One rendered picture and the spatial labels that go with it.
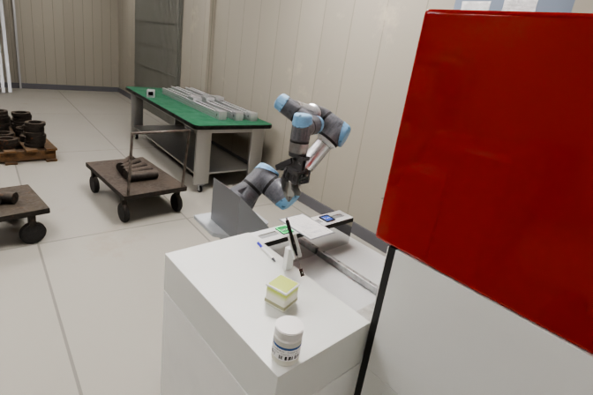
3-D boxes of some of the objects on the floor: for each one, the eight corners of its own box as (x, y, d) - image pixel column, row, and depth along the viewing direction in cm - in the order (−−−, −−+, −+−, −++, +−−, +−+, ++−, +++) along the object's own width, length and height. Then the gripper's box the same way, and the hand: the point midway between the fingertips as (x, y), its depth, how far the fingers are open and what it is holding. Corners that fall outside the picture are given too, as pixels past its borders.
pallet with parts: (37, 134, 560) (34, 100, 545) (58, 161, 467) (56, 122, 452) (-52, 137, 497) (-57, 99, 482) (-47, 169, 403) (-54, 124, 388)
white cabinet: (410, 443, 182) (455, 297, 157) (240, 621, 119) (270, 424, 94) (317, 355, 226) (341, 231, 201) (156, 451, 163) (161, 287, 138)
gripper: (297, 157, 144) (290, 209, 150) (314, 155, 150) (307, 204, 156) (283, 151, 150) (276, 201, 156) (300, 149, 156) (293, 197, 162)
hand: (288, 197), depth 158 cm, fingers closed
